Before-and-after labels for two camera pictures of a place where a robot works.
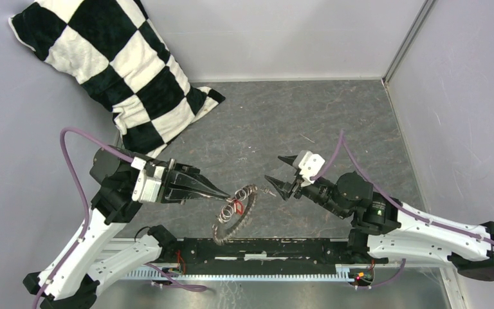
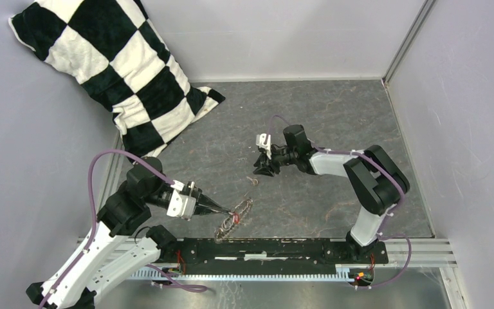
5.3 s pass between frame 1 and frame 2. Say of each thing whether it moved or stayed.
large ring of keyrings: moved
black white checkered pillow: stayed
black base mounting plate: stayed
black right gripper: moved
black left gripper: moved
